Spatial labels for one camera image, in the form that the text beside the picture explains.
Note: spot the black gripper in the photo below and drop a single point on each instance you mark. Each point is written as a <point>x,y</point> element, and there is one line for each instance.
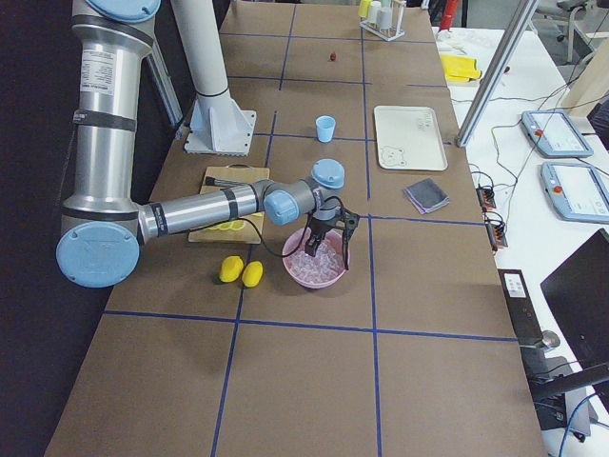
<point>319,228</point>

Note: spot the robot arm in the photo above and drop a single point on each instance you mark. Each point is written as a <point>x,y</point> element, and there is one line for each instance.
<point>110,214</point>

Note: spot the pink bowl of ice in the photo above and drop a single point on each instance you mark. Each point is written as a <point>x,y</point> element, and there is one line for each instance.
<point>323,269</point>

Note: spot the light blue cup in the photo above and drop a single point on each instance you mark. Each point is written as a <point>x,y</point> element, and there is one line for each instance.
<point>325,127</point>

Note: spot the yellow upturned cup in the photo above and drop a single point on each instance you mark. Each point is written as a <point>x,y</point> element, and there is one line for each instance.
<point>364,8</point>

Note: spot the wooden cutting board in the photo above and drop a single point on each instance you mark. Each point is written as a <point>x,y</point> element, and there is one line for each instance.
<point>236,231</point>

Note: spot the yellow lemon near bowl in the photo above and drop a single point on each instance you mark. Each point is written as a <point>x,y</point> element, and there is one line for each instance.
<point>253,274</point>

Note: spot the yellow lemon near edge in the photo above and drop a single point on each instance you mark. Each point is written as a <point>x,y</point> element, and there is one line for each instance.
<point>231,269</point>

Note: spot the grey folded cloth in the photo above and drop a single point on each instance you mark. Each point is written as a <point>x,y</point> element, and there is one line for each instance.
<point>426,196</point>

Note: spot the steel rod black tip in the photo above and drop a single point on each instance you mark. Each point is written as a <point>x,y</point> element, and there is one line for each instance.
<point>221,182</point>

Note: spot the cream bear tray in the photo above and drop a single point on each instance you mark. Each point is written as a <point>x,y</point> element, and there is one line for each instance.
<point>408,138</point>

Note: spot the yellow cloth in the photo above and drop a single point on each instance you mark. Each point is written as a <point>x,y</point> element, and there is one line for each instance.
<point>461,69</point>

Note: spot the black power box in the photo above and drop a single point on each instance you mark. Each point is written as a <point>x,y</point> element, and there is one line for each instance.
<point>522,314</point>

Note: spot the far teach pendant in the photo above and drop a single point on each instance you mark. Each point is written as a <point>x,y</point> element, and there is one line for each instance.
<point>554,134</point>

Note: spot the teach pendant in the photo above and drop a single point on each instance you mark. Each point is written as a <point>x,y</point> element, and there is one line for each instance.
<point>554,134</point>
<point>576,192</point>

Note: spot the near teach pendant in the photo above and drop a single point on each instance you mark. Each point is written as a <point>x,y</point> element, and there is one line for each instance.
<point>576,192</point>

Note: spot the black monitor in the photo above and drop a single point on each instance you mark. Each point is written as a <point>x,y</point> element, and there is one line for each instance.
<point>577,294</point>

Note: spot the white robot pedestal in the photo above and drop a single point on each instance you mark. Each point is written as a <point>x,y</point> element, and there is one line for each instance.
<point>217,125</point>

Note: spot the white wire cup rack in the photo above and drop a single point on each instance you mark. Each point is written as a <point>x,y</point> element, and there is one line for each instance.
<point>396,31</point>

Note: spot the aluminium frame post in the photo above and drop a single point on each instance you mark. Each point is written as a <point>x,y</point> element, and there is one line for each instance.
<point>506,47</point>

